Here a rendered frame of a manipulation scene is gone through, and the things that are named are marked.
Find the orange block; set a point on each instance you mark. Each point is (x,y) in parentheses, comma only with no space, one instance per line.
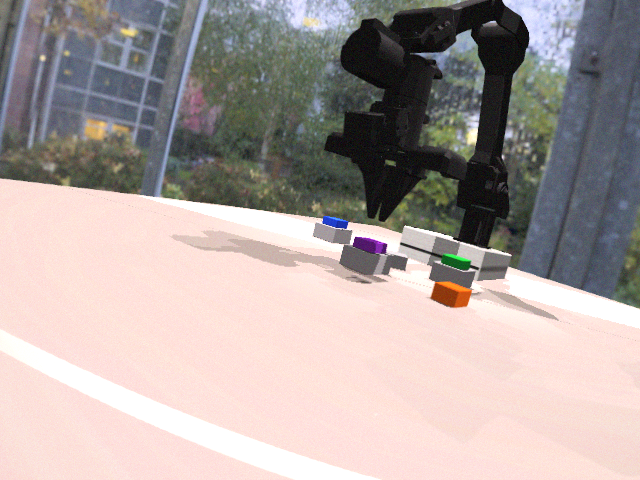
(450,294)

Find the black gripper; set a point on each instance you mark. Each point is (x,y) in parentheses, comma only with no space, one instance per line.
(392,183)

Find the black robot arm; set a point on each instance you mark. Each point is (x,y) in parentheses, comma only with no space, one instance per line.
(381,56)

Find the purple button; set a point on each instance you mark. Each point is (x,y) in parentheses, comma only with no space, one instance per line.
(368,256)

